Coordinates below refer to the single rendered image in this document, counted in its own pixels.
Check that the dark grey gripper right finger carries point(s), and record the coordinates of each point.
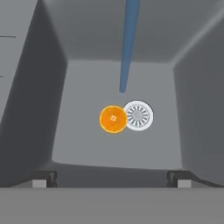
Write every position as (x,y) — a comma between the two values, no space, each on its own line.
(178,178)

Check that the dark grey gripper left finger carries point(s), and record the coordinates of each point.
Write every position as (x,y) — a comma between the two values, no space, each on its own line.
(46,178)

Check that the grey sink basin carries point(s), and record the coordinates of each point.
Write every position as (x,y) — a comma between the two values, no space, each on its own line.
(116,145)

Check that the round white sink drain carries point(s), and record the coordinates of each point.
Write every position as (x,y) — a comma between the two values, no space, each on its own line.
(140,116)

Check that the orange slice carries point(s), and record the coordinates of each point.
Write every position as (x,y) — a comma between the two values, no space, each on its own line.
(113,119)

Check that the blue water stream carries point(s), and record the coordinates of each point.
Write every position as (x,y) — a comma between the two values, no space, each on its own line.
(128,46)

